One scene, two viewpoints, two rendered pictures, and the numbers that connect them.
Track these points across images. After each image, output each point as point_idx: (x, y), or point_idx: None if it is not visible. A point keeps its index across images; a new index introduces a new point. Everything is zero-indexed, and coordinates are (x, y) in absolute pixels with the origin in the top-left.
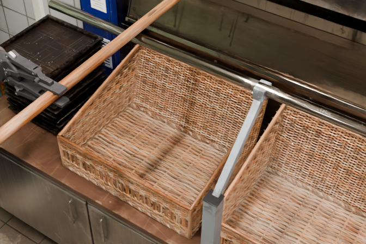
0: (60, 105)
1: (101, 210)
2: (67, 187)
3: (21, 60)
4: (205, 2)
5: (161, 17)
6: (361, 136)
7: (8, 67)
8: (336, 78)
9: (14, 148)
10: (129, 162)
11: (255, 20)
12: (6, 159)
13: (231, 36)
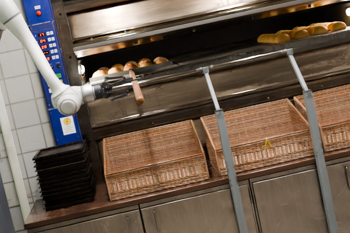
0: (141, 86)
1: (151, 204)
2: (124, 203)
3: (113, 76)
4: None
5: (113, 114)
6: (244, 109)
7: (106, 85)
8: (217, 89)
9: (72, 212)
10: None
11: (165, 86)
12: (67, 228)
13: (157, 100)
